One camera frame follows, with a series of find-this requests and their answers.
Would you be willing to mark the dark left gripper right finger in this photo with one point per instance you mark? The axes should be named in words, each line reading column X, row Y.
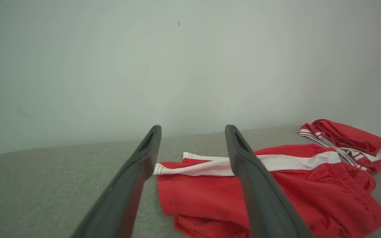
column 263, row 205

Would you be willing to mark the red basketball jersey white sleeves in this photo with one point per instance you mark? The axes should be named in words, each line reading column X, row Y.
column 352, row 138

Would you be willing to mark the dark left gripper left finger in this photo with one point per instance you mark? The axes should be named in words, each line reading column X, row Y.
column 124, row 201

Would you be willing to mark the red shorts white stripe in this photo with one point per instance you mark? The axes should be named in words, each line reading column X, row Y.
column 207, row 198

